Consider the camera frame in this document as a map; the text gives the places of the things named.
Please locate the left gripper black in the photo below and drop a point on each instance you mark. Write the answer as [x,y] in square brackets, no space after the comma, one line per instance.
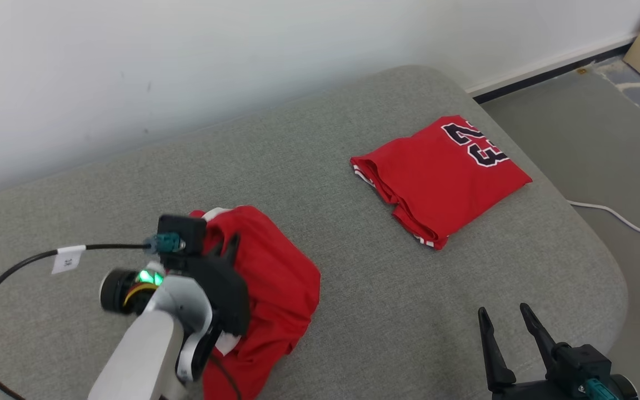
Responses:
[225,294]

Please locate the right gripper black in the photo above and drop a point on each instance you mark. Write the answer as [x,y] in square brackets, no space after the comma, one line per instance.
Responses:
[531,391]

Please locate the red garment white trim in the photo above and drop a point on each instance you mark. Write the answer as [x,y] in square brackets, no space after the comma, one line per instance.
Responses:
[281,289]

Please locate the red jersey number 23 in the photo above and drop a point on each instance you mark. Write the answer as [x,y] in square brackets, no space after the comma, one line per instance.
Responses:
[436,178]

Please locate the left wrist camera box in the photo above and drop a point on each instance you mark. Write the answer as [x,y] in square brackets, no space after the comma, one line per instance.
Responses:
[184,239]

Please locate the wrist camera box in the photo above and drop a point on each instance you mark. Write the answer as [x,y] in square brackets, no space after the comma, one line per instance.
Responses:
[184,239]
[584,361]

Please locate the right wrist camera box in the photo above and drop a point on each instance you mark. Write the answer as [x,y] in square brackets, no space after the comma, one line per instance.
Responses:
[584,361]

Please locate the wall baseboard strip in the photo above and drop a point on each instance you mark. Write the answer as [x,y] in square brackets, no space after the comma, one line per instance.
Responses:
[548,69]

